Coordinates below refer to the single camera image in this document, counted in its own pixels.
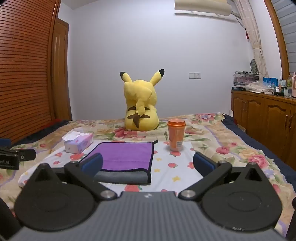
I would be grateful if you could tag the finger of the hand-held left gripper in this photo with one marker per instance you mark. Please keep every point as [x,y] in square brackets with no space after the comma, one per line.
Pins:
[25,154]

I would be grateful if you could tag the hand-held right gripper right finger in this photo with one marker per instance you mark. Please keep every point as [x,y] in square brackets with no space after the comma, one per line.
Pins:
[204,163]

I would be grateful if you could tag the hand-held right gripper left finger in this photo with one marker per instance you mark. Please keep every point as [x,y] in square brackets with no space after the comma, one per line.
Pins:
[92,163]

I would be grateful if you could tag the purple grey towel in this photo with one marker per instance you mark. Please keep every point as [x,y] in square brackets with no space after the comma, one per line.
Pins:
[124,156]

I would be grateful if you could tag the pink tissue box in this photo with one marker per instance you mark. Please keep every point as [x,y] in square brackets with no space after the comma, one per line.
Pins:
[77,142]

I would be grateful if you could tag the white fruit print sheet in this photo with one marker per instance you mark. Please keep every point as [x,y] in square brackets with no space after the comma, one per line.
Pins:
[171,162]

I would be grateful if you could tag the orange cup with lid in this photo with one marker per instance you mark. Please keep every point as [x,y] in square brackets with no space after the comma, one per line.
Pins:
[177,134]

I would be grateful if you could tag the cardboard box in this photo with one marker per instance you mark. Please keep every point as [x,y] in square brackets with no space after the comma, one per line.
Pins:
[242,128]

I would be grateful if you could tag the navy bed mattress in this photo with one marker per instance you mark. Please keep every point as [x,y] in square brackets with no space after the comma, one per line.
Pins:
[261,148]

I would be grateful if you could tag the yellow plush toy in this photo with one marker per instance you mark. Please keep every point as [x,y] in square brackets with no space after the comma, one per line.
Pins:
[141,104]

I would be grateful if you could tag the wooden cabinet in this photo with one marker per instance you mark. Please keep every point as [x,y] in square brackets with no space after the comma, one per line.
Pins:
[266,115]

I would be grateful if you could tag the wooden louvered wardrobe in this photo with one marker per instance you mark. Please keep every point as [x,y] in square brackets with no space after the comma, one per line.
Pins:
[23,69]

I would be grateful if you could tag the wooden door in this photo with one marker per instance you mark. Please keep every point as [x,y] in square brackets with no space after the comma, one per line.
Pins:
[61,74]

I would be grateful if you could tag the stack of folded cloths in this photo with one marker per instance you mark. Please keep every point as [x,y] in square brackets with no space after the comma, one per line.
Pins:
[245,80]

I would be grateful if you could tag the blue box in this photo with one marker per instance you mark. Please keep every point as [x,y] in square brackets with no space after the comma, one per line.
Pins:
[271,82]

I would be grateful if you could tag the green bottle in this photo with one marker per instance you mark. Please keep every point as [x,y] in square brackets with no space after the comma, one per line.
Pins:
[289,81]

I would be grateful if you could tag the pink kettle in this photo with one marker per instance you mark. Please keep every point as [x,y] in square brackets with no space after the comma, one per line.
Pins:
[294,84]

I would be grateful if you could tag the beige curtain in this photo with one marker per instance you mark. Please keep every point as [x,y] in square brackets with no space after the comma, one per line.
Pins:
[254,34]

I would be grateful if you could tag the white air conditioner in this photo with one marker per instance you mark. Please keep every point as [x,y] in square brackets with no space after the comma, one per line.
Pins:
[203,7]

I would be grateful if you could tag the grey window blind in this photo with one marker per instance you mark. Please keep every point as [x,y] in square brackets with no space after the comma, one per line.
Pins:
[288,27]

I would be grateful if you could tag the white wall socket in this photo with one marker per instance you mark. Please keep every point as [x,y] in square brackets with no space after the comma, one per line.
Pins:
[194,75]

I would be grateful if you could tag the wooden window frame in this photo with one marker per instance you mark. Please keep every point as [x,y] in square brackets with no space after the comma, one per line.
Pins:
[278,37]

